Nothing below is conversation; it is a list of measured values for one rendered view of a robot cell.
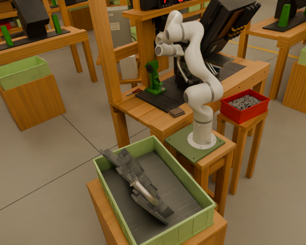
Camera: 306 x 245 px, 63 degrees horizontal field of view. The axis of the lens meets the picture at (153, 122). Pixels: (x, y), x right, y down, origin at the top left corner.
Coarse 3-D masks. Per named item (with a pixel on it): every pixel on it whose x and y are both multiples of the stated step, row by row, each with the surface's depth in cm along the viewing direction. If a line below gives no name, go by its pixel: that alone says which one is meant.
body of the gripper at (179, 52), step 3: (171, 45) 198; (174, 45) 198; (177, 45) 201; (180, 45) 203; (177, 48) 199; (180, 48) 201; (177, 51) 197; (180, 51) 200; (174, 54) 197; (177, 54) 197; (180, 54) 199; (183, 54) 201; (177, 57) 202; (180, 57) 204
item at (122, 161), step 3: (120, 156) 146; (126, 156) 146; (129, 156) 146; (117, 159) 136; (120, 159) 136; (123, 159) 146; (126, 159) 136; (129, 159) 136; (120, 162) 136; (123, 162) 136; (126, 162) 136; (123, 165) 136
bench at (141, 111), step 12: (240, 60) 264; (168, 72) 253; (264, 84) 260; (132, 96) 219; (120, 108) 207; (132, 108) 203; (144, 108) 202; (156, 108) 200; (120, 120) 225; (144, 120) 188; (120, 132) 231; (252, 132) 293; (120, 144) 242; (168, 144) 185
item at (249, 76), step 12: (240, 72) 236; (252, 72) 235; (264, 72) 247; (228, 84) 220; (240, 84) 223; (252, 84) 239; (228, 96) 217; (216, 108) 211; (156, 120) 184; (168, 120) 182; (180, 120) 182; (192, 120) 193; (156, 132) 178; (168, 132) 177
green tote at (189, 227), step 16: (144, 144) 159; (160, 144) 152; (96, 160) 147; (176, 160) 140; (176, 176) 146; (192, 192) 133; (112, 208) 135; (208, 208) 114; (176, 224) 109; (192, 224) 114; (208, 224) 123; (128, 240) 119; (160, 240) 107; (176, 240) 115
